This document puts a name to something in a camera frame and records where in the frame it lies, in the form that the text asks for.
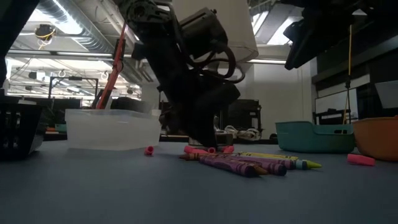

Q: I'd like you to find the whiteboard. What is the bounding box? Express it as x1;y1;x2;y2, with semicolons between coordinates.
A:
314;88;359;124

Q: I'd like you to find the black mesh basket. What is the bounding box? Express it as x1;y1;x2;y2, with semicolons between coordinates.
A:
0;104;47;161

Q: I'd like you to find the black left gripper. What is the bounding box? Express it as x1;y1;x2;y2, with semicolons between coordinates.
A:
146;40;242;149

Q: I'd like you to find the yellow hanging cord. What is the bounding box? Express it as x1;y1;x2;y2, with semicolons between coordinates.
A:
341;24;354;125

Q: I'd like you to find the black case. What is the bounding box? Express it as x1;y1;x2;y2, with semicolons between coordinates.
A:
110;96;153;114

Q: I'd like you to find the white shade table lamp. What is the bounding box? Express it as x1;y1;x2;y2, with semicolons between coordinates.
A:
172;0;259;146

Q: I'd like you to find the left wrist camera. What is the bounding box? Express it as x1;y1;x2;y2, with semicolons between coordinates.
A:
179;7;230;60

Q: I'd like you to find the clear plastic bin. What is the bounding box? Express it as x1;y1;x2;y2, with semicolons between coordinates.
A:
64;108;162;151

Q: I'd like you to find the teal plastic bin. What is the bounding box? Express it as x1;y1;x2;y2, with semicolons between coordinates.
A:
275;121;356;154

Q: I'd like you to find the yellow crayon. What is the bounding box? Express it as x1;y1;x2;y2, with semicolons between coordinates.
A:
238;151;300;161

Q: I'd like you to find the ceiling cable reel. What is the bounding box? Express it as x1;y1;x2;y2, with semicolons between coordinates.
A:
34;24;57;42

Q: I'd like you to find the orange plastic bin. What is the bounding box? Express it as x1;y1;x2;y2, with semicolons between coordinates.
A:
351;115;398;162

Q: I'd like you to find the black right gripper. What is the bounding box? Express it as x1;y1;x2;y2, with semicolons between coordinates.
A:
282;17;346;71

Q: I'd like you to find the purple crayon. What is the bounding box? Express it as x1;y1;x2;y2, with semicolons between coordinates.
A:
217;154;288;177
198;155;258;179
231;154;297;170

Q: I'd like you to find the white cable bundle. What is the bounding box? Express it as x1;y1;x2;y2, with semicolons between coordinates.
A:
217;124;263;141

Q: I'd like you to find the pink crayon piece at right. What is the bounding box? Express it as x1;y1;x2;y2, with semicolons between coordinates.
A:
346;153;376;167

